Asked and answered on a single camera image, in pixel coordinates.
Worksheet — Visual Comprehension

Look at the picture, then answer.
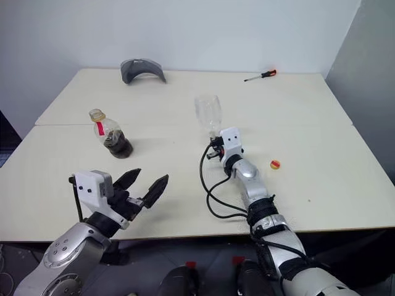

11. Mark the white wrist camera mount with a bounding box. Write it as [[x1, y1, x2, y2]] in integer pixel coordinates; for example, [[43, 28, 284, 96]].
[[219, 126, 245, 163], [68, 169, 130, 231]]

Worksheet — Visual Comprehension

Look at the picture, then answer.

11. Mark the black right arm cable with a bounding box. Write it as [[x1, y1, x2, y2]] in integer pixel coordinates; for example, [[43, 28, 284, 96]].
[[199, 142, 309, 280]]

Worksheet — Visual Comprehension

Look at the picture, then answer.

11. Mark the red black handled screwdriver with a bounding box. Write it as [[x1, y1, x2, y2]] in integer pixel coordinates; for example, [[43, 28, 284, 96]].
[[243, 70, 278, 83]]

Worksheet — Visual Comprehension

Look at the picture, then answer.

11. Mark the clear plastic bottle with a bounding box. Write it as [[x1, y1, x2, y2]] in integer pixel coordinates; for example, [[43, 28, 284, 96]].
[[194, 94, 223, 139]]

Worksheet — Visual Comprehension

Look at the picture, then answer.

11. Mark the grey curved headband object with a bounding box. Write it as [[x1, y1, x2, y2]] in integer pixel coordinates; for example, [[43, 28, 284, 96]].
[[120, 59, 167, 84]]

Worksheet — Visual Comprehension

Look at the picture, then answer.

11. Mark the dark blue mesh crate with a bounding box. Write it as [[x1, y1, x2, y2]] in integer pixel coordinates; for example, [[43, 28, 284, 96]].
[[0, 110, 23, 169]]

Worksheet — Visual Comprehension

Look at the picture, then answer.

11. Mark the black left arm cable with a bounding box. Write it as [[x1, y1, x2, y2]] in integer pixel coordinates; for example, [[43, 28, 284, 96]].
[[70, 175, 85, 223]]

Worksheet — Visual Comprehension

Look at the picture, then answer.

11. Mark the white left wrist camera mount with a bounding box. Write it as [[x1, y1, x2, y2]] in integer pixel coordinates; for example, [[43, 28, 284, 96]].
[[68, 169, 130, 231]]

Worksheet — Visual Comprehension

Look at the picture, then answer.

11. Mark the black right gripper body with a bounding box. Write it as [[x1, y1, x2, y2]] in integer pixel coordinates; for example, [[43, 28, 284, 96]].
[[214, 138, 225, 163]]

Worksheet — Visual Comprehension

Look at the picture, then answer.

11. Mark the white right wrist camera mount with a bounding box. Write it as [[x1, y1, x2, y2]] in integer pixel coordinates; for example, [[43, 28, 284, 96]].
[[219, 126, 245, 163]]

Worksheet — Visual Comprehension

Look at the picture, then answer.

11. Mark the clear bottle with dark drink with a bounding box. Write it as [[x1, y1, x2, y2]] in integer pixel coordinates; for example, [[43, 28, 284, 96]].
[[88, 108, 134, 160]]

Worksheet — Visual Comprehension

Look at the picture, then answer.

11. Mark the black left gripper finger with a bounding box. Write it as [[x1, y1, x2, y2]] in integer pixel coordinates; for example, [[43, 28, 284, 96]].
[[112, 168, 143, 194], [141, 174, 170, 209]]

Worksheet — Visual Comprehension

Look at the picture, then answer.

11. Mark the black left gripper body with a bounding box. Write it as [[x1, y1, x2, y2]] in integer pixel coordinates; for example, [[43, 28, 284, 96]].
[[107, 188, 146, 221]]

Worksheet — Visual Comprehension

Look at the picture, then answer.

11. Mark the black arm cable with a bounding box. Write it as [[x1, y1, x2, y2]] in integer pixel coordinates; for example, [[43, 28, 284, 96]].
[[70, 175, 85, 223], [199, 142, 309, 280]]

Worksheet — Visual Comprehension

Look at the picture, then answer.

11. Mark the dark rounded shape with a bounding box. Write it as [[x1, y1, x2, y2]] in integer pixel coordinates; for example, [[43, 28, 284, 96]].
[[160, 265, 200, 296], [237, 260, 278, 296]]

